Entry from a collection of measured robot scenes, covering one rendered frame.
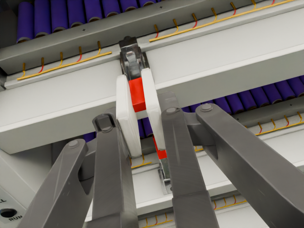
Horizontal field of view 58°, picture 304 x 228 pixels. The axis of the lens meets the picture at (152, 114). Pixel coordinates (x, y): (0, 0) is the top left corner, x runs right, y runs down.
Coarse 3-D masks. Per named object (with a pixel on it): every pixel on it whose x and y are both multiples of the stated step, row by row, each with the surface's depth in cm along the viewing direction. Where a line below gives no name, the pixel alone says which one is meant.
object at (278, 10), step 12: (300, 0) 28; (264, 12) 28; (276, 12) 28; (216, 24) 28; (228, 24) 28; (240, 24) 28; (180, 36) 28; (192, 36) 28; (144, 48) 28; (96, 60) 28; (108, 60) 28; (48, 72) 28; (60, 72) 28; (12, 84) 28; (24, 84) 29
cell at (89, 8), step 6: (84, 0) 32; (90, 0) 31; (96, 0) 31; (90, 6) 30; (96, 6) 31; (90, 12) 30; (96, 12) 30; (90, 18) 30; (96, 18) 30; (102, 18) 30
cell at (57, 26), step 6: (54, 0) 32; (60, 0) 32; (54, 6) 32; (60, 6) 32; (54, 12) 31; (60, 12) 31; (66, 12) 32; (54, 18) 31; (60, 18) 30; (66, 18) 31; (54, 24) 30; (60, 24) 30; (66, 24) 31; (54, 30) 30
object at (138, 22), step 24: (168, 0) 28; (192, 0) 28; (216, 0) 28; (240, 0) 28; (288, 0) 28; (96, 24) 28; (120, 24) 28; (144, 24) 28; (168, 24) 29; (24, 48) 28; (48, 48) 28; (72, 48) 29; (96, 48) 29; (24, 72) 28
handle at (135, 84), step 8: (128, 56) 24; (128, 64) 25; (136, 64) 25; (136, 72) 23; (136, 80) 22; (136, 88) 21; (136, 96) 20; (144, 96) 20; (136, 104) 20; (144, 104) 20
